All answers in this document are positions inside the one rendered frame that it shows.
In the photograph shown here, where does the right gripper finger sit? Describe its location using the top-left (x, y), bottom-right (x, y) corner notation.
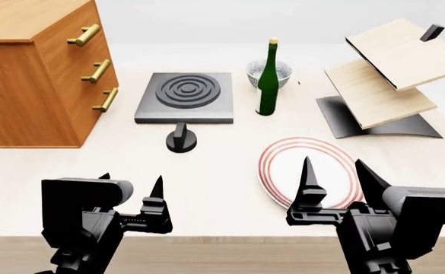
top-left (289, 155), bottom-right (329, 212)
top-left (354, 158), bottom-right (392, 212)

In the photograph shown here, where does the black stove knob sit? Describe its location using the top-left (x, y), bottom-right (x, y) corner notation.
top-left (165, 122), bottom-right (199, 154)

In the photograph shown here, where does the dark ringed stove burner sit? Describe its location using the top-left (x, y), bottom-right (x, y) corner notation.
top-left (154, 74), bottom-right (222, 110)

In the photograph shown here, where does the grey square stove base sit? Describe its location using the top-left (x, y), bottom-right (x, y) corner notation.
top-left (134, 72), bottom-right (234, 126)

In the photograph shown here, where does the white plate with red rings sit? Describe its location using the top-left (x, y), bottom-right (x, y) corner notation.
top-left (257, 136), bottom-right (365, 212)

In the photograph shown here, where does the black curved shelf stand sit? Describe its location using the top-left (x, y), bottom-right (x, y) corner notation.
top-left (315, 95), bottom-right (444, 140)

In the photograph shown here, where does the light wooden shelf board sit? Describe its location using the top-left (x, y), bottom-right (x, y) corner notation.
top-left (344, 18), bottom-right (445, 92)
top-left (323, 58), bottom-right (438, 130)

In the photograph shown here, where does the green glass bottle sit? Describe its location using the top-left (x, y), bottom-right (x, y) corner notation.
top-left (255, 37), bottom-right (280, 116)

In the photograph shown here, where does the wooden drawer cabinet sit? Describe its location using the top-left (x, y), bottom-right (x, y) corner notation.
top-left (0, 0), bottom-right (120, 149)

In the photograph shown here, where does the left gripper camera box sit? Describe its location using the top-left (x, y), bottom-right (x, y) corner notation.
top-left (40, 176), bottom-right (135, 250)

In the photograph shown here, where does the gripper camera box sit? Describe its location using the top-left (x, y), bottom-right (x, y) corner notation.
top-left (380, 185), bottom-right (445, 260)
top-left (40, 176), bottom-right (135, 250)

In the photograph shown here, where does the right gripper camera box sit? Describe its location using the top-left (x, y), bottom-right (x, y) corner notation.
top-left (380, 185), bottom-right (445, 260)

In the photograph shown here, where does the brass drawer handle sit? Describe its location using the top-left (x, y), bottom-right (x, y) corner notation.
top-left (91, 87), bottom-right (119, 113)
top-left (66, 23), bottom-right (101, 48)
top-left (80, 59), bottom-right (113, 84)

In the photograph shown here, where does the black stand post end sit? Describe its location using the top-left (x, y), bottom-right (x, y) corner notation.
top-left (419, 24), bottom-right (445, 43)

